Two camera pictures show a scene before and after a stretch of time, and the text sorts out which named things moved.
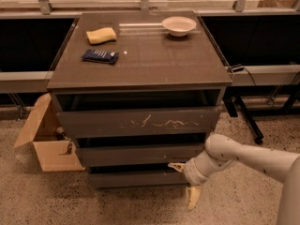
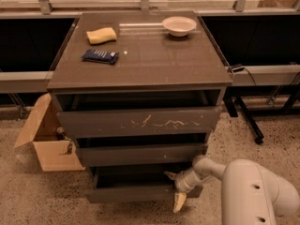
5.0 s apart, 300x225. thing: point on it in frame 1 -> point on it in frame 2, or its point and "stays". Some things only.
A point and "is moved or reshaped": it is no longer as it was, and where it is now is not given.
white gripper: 191,172 -> 181,182
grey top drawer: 132,123 stays
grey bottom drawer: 138,179 is moved or reshaped
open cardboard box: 52,154 stays
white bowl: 178,25 stays
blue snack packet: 101,56 stays
